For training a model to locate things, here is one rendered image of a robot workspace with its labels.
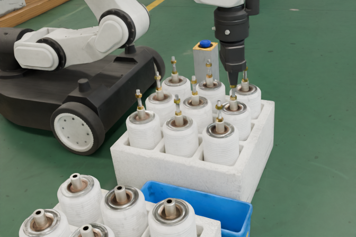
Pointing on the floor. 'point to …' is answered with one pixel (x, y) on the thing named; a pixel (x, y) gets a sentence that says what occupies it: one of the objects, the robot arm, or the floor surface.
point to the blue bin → (206, 206)
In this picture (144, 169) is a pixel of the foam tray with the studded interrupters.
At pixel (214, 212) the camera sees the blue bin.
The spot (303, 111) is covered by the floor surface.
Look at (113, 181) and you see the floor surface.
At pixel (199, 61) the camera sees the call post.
